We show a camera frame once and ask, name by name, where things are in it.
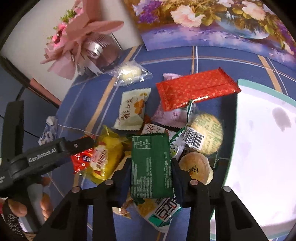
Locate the small red candy packet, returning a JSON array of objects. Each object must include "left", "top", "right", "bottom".
[{"left": 71, "top": 148, "right": 93, "bottom": 173}]

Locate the round pastry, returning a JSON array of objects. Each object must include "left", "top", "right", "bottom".
[{"left": 179, "top": 152, "right": 214, "bottom": 185}]

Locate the corn snack packet green white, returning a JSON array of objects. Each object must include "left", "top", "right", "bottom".
[{"left": 133, "top": 195, "right": 182, "bottom": 233}]

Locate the yellow soft bread packet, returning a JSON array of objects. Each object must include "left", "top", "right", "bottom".
[{"left": 86, "top": 126, "right": 129, "bottom": 184}]

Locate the round cake with barcode wrapper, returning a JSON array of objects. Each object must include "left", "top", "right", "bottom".
[{"left": 170, "top": 100, "right": 224, "bottom": 169}]

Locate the pink purple snack packet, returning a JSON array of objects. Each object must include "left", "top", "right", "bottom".
[{"left": 151, "top": 73, "right": 189, "bottom": 128}]

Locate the white packet with orange clover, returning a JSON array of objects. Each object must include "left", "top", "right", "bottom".
[{"left": 113, "top": 88, "right": 151, "bottom": 131}]

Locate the red brown milk biscuit packet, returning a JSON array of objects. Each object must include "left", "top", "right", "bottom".
[{"left": 141, "top": 114, "right": 176, "bottom": 140}]

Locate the long red patterned snack bar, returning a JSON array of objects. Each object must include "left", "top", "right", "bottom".
[{"left": 156, "top": 68, "right": 241, "bottom": 111}]

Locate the clear white pastry ball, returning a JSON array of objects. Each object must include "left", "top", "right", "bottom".
[{"left": 108, "top": 61, "right": 153, "bottom": 86}]

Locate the beige bread packet with barcode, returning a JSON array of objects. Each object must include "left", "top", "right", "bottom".
[{"left": 109, "top": 151, "right": 133, "bottom": 219}]

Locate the left hand with black glove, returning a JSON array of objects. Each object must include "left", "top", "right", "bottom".
[{"left": 0, "top": 177, "right": 54, "bottom": 241}]

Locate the blue white crumpled wrapper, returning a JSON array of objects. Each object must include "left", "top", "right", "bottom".
[{"left": 38, "top": 116, "right": 58, "bottom": 146}]

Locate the white tray with teal rim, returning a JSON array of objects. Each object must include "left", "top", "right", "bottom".
[{"left": 209, "top": 79, "right": 295, "bottom": 240}]

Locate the blue plaid tablecloth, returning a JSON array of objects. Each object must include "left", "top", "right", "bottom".
[{"left": 46, "top": 46, "right": 295, "bottom": 240}]

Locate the pink paper flower bouquet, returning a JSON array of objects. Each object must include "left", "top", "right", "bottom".
[{"left": 41, "top": 1, "right": 124, "bottom": 79}]

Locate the floral painting canvas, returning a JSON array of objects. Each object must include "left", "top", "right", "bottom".
[{"left": 124, "top": 1, "right": 295, "bottom": 68}]

